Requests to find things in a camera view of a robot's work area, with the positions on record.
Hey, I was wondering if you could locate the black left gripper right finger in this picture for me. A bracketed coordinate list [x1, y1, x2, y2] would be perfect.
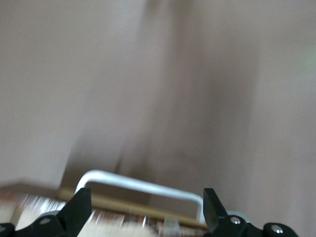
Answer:
[202, 188, 299, 237]

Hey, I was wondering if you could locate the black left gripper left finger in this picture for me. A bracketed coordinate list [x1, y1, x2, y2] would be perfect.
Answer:
[0, 187, 92, 237]

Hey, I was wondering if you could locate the wooden drawer with white handle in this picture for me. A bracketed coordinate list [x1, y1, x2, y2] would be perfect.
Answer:
[0, 169, 208, 237]

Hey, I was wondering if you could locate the brown table cover sheet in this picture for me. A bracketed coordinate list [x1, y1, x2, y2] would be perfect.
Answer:
[0, 0, 316, 237]

